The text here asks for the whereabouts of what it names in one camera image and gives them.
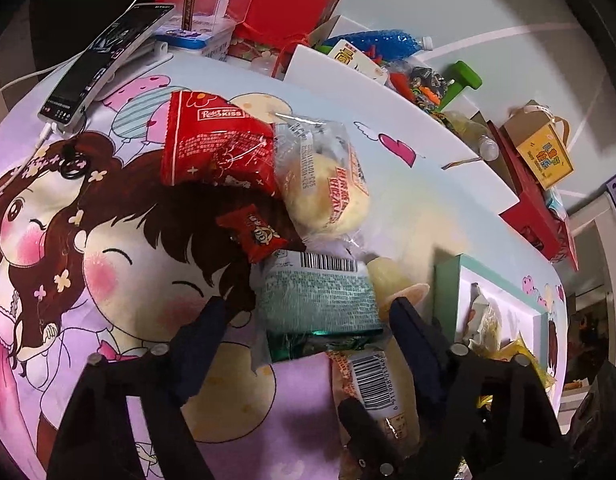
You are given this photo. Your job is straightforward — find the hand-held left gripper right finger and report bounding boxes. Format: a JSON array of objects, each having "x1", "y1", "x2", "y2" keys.
[{"x1": 388, "y1": 297, "x2": 571, "y2": 480}]

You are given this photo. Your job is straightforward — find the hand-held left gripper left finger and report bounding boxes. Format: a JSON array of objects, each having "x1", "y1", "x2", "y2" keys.
[{"x1": 47, "y1": 296, "x2": 229, "y2": 480}]

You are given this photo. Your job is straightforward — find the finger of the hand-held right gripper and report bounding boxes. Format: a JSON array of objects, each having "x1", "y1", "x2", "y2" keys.
[{"x1": 338, "y1": 399, "x2": 414, "y2": 480}]

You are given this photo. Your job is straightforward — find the orange printed bread packet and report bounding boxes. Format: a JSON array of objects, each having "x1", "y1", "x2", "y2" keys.
[{"x1": 328, "y1": 347, "x2": 424, "y2": 461}]

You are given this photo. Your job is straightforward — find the yellow jelly cup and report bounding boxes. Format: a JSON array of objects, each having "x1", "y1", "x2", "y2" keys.
[{"x1": 365, "y1": 257, "x2": 431, "y2": 321}]

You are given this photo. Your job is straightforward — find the white black snack packet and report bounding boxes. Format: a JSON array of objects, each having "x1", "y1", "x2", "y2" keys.
[{"x1": 468, "y1": 284, "x2": 504, "y2": 353}]

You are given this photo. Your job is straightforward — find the green foil snack packet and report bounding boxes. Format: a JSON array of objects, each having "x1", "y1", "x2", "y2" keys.
[{"x1": 250, "y1": 250, "x2": 386, "y2": 363}]

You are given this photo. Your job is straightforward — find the small red candy packet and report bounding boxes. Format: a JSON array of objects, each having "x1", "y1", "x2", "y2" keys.
[{"x1": 215, "y1": 205, "x2": 289, "y2": 264}]

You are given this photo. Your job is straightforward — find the teal white tray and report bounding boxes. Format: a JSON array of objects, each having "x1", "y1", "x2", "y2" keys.
[{"x1": 434, "y1": 255, "x2": 549, "y2": 376}]

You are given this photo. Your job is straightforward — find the clear bun packet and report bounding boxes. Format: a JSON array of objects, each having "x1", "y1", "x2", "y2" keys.
[{"x1": 273, "y1": 112, "x2": 371, "y2": 246}]

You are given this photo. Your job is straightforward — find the large red snack packet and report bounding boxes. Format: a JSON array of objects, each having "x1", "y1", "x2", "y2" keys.
[{"x1": 160, "y1": 91, "x2": 281, "y2": 198}]

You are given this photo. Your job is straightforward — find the printed cartoon blanket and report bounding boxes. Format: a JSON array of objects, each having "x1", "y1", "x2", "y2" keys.
[{"x1": 0, "y1": 50, "x2": 569, "y2": 480}]

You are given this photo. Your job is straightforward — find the dark red gift box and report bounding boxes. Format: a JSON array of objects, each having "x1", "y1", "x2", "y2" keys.
[{"x1": 488, "y1": 122, "x2": 579, "y2": 271}]

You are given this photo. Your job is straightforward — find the red patterned box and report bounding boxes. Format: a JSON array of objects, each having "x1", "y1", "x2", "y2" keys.
[{"x1": 553, "y1": 210, "x2": 580, "y2": 271}]

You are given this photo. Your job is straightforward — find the light blue packet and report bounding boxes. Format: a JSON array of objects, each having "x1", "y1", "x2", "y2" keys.
[{"x1": 545, "y1": 190, "x2": 569, "y2": 221}]

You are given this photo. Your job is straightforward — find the white shelf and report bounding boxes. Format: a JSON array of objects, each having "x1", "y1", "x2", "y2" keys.
[{"x1": 570, "y1": 200, "x2": 616, "y2": 311}]

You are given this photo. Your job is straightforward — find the clear plastic bottle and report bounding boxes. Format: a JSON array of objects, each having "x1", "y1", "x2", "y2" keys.
[{"x1": 438, "y1": 110, "x2": 499, "y2": 161}]

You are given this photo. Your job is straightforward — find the white cardboard box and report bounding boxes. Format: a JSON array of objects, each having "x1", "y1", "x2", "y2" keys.
[{"x1": 285, "y1": 15, "x2": 521, "y2": 218}]

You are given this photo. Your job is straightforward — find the bag of colourful toys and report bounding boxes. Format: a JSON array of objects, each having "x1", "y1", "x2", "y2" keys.
[{"x1": 388, "y1": 60, "x2": 449, "y2": 108}]

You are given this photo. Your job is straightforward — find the green toy hammer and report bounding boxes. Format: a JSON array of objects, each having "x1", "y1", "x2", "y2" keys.
[{"x1": 440, "y1": 61, "x2": 483, "y2": 111}]

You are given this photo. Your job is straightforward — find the yellow white carton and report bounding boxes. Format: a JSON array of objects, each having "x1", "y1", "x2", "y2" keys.
[{"x1": 333, "y1": 40, "x2": 389, "y2": 83}]

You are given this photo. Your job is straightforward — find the red floral gift bag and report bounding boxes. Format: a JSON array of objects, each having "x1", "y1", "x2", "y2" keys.
[{"x1": 228, "y1": 35, "x2": 309, "y2": 73}]

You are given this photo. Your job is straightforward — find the white blue tin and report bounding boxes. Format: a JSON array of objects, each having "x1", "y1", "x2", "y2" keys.
[{"x1": 150, "y1": 25, "x2": 234, "y2": 61}]

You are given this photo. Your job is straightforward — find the black smartphone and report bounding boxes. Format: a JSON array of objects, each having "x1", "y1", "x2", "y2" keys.
[{"x1": 38, "y1": 2, "x2": 176, "y2": 128}]

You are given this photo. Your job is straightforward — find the blue bead bottle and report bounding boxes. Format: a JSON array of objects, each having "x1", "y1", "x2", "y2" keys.
[{"x1": 318, "y1": 30, "x2": 434, "y2": 56}]

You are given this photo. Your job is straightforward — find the clear plastic box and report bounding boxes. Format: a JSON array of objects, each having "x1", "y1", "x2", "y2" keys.
[{"x1": 165, "y1": 0, "x2": 254, "y2": 36}]

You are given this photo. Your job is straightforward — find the black hair tie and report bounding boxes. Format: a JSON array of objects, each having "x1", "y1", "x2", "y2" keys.
[{"x1": 62, "y1": 144, "x2": 92, "y2": 181}]

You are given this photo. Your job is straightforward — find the yellow carton with handle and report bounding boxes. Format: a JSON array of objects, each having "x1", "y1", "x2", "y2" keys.
[{"x1": 503, "y1": 102, "x2": 574, "y2": 191}]

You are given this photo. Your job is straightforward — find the white charging cable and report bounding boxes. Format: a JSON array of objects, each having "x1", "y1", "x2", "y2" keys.
[{"x1": 0, "y1": 55, "x2": 84, "y2": 201}]

